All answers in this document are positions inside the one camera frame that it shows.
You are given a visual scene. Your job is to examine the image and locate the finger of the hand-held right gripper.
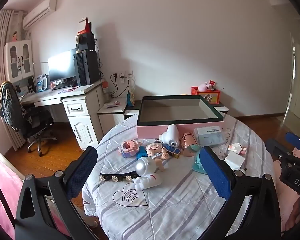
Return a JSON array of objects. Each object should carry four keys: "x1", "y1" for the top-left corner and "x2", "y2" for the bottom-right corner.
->
[
  {"x1": 266, "y1": 139, "x2": 294, "y2": 165},
  {"x1": 284, "y1": 131, "x2": 300, "y2": 159}
]

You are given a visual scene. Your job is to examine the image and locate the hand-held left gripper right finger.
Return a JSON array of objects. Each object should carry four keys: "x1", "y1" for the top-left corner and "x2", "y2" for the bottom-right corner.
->
[{"x1": 199, "y1": 146, "x2": 282, "y2": 240}]

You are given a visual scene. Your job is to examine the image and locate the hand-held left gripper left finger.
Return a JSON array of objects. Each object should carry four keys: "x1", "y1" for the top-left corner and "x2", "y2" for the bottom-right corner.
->
[{"x1": 14, "y1": 146, "x2": 98, "y2": 240}]

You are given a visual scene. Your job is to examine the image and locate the teal plastic container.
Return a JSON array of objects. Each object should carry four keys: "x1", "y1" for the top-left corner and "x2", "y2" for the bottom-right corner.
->
[{"x1": 191, "y1": 151, "x2": 208, "y2": 174}]

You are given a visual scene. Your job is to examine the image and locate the small white box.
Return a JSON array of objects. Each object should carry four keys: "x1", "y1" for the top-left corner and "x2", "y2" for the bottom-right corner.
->
[{"x1": 224, "y1": 152, "x2": 245, "y2": 169}]

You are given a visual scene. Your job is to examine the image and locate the small pink white block toy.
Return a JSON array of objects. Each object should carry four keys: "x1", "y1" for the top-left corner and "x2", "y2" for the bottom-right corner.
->
[{"x1": 227, "y1": 143, "x2": 248, "y2": 155}]

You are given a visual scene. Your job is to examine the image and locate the clear plastic storage box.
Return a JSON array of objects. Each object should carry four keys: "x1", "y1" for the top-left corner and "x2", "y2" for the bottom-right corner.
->
[{"x1": 193, "y1": 126, "x2": 227, "y2": 147}]

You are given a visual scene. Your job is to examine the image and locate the cat-ear doll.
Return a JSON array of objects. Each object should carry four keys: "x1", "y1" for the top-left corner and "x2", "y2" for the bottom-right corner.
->
[{"x1": 145, "y1": 141, "x2": 171, "y2": 172}]

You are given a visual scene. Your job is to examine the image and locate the pink box with green rim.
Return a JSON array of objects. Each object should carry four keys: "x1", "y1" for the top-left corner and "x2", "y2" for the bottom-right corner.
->
[{"x1": 137, "y1": 95, "x2": 225, "y2": 139}]

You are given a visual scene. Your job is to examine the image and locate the person's right hand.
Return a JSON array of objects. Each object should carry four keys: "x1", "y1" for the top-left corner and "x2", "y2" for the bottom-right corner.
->
[{"x1": 284, "y1": 196, "x2": 300, "y2": 232}]

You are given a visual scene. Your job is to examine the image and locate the black headband with flowers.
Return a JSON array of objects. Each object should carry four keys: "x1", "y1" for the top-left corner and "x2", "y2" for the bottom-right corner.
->
[{"x1": 99, "y1": 172, "x2": 140, "y2": 183}]

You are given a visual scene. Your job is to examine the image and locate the rose gold cup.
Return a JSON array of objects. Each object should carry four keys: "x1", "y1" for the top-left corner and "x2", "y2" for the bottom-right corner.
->
[{"x1": 180, "y1": 131, "x2": 199, "y2": 157}]

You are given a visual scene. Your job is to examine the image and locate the white door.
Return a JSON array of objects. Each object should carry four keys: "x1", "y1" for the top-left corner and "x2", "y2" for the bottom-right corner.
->
[{"x1": 281, "y1": 30, "x2": 300, "y2": 135}]

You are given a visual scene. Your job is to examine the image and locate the blue card box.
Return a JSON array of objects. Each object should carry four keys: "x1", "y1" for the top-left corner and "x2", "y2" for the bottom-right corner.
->
[{"x1": 162, "y1": 144, "x2": 181, "y2": 159}]

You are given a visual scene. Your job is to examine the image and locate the pink pastel block toy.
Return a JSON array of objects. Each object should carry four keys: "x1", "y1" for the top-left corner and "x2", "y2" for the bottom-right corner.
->
[{"x1": 118, "y1": 140, "x2": 143, "y2": 158}]

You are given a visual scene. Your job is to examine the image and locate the striped white bedsheet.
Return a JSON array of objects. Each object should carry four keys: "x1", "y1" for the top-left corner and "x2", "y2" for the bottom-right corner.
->
[{"x1": 82, "y1": 114, "x2": 278, "y2": 240}]

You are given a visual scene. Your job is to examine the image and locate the white nightstand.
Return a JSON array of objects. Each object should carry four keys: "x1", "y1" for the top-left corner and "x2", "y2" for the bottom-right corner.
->
[{"x1": 97, "y1": 100, "x2": 127, "y2": 135}]

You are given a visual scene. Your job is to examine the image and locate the white handheld device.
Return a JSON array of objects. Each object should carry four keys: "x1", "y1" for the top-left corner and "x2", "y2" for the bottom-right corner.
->
[{"x1": 159, "y1": 124, "x2": 179, "y2": 147}]

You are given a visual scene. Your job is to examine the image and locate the white desk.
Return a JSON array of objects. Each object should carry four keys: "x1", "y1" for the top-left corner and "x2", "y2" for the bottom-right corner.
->
[{"x1": 17, "y1": 80, "x2": 105, "y2": 150}]

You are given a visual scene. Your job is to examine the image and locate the white astronaut figure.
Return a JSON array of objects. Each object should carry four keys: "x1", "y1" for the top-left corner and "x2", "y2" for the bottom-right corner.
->
[{"x1": 132, "y1": 156, "x2": 163, "y2": 190}]

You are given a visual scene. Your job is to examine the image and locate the black office chair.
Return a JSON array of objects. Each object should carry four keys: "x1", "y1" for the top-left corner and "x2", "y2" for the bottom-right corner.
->
[{"x1": 0, "y1": 81, "x2": 57, "y2": 157}]

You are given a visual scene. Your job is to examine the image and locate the red printed crate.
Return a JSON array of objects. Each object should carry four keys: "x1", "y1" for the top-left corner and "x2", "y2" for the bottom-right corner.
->
[{"x1": 191, "y1": 86, "x2": 222, "y2": 104}]

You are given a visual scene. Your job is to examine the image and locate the pink bedding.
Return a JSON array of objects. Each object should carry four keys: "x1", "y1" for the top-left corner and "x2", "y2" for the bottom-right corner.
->
[{"x1": 0, "y1": 146, "x2": 73, "y2": 240}]

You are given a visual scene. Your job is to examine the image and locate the low cabinet with black top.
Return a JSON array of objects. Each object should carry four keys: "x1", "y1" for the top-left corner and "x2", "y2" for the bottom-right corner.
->
[{"x1": 124, "y1": 100, "x2": 229, "y2": 120}]

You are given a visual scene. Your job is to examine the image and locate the white book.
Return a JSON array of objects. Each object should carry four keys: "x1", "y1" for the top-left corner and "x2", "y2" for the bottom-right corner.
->
[{"x1": 80, "y1": 84, "x2": 100, "y2": 92}]

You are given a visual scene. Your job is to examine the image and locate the black keyboard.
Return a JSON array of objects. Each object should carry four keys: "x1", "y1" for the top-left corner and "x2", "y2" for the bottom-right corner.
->
[{"x1": 52, "y1": 82, "x2": 78, "y2": 90}]

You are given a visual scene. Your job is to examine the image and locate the blue yellow snack bag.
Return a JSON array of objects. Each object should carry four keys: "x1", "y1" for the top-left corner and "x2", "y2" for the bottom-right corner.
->
[{"x1": 126, "y1": 86, "x2": 136, "y2": 107}]

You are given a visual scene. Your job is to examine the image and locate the blue product box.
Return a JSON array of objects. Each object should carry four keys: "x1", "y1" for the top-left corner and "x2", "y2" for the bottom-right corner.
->
[{"x1": 36, "y1": 74, "x2": 48, "y2": 92}]

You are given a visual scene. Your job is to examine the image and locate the black printed jacket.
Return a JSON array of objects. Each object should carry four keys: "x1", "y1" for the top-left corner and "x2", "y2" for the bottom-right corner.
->
[{"x1": 0, "y1": 81, "x2": 24, "y2": 130}]

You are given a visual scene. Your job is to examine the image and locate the black computer tower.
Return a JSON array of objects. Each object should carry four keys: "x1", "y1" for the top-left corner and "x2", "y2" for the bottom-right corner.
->
[{"x1": 73, "y1": 51, "x2": 100, "y2": 85}]

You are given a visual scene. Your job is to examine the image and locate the black computer monitor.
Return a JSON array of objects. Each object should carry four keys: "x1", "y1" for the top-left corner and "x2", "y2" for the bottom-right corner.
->
[{"x1": 48, "y1": 49, "x2": 78, "y2": 83}]

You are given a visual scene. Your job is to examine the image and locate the white glass-door cabinet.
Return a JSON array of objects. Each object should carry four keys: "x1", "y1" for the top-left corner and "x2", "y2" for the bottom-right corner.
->
[{"x1": 4, "y1": 40, "x2": 33, "y2": 83}]

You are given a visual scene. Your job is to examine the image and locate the black speaker box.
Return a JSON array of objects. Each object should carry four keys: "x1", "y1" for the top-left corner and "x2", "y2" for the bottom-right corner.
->
[{"x1": 76, "y1": 33, "x2": 96, "y2": 53}]

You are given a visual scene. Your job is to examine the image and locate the red triangular paper bag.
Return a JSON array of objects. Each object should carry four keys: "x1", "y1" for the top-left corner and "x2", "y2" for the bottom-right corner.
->
[{"x1": 77, "y1": 17, "x2": 93, "y2": 36}]

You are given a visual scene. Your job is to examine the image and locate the beige striped curtain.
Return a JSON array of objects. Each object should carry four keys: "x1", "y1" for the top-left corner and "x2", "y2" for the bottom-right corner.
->
[{"x1": 0, "y1": 9, "x2": 25, "y2": 150}]

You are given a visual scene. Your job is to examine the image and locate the white air conditioner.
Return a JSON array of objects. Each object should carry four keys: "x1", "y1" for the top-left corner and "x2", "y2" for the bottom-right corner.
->
[{"x1": 22, "y1": 0, "x2": 57, "y2": 29}]

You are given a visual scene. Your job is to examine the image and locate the black power cables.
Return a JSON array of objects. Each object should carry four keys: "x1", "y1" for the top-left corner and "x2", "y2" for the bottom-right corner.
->
[{"x1": 109, "y1": 74, "x2": 129, "y2": 98}]

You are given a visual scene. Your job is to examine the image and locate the white cable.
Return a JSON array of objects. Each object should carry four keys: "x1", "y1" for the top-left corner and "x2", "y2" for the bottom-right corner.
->
[{"x1": 126, "y1": 76, "x2": 137, "y2": 90}]

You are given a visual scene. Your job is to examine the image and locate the white wall socket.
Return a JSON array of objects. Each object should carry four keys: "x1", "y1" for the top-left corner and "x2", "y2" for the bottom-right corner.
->
[{"x1": 114, "y1": 71, "x2": 133, "y2": 83}]

